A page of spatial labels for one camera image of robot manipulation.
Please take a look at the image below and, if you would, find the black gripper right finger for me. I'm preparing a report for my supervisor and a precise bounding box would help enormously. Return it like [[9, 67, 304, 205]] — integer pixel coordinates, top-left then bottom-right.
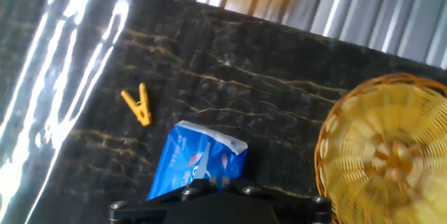
[[223, 177, 332, 224]]

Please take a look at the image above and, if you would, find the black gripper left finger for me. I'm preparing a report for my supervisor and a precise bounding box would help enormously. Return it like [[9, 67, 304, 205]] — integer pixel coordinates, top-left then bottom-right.
[[108, 178, 219, 224]]

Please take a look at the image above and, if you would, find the yellow plastic clothespin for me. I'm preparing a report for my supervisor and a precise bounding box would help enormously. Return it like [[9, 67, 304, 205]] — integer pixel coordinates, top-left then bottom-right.
[[120, 82, 153, 128]]

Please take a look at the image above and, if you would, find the blue tissue pack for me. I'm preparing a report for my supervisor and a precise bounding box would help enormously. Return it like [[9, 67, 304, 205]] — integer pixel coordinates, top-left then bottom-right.
[[146, 119, 249, 201]]

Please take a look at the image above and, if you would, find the round yellow wicker basket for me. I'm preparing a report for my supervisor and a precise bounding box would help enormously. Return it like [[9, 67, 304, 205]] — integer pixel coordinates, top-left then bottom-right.
[[314, 73, 447, 224]]

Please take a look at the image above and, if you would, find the black marble pattern mat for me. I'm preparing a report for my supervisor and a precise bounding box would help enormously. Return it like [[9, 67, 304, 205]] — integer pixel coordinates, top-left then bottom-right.
[[0, 0, 447, 224]]

